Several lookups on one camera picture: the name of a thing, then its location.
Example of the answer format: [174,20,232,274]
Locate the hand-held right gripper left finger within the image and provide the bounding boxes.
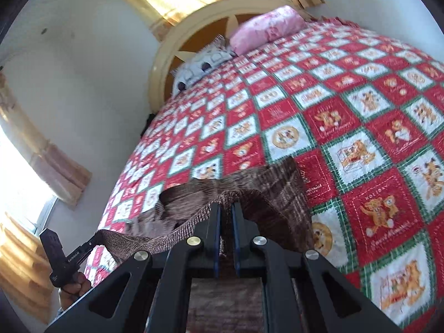
[45,203,223,333]

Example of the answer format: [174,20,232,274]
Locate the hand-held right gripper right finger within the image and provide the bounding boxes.
[231,201,403,333]

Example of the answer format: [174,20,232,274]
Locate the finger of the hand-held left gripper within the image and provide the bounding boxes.
[74,232,105,261]

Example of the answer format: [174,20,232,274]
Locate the brown knitted sweater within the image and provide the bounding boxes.
[95,158,314,333]

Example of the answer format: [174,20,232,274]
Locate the person's left forearm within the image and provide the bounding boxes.
[55,289,79,316]

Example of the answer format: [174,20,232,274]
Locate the person's left hand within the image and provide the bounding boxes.
[58,271,92,299]

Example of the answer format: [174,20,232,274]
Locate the side window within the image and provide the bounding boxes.
[0,125,58,236]

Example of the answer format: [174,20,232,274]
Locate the dark cloth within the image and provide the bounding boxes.
[140,113,157,136]

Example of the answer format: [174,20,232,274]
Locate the red checkered printed blanket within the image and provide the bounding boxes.
[83,19,444,333]

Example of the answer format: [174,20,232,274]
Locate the white patterned pillow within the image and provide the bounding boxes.
[171,35,236,96]

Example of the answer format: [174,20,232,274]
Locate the cream arched headboard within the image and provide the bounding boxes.
[148,0,313,112]

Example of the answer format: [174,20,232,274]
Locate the pink pillow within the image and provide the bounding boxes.
[229,6,306,56]

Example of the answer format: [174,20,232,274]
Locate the pink ruffled cloth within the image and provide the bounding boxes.
[309,14,359,27]

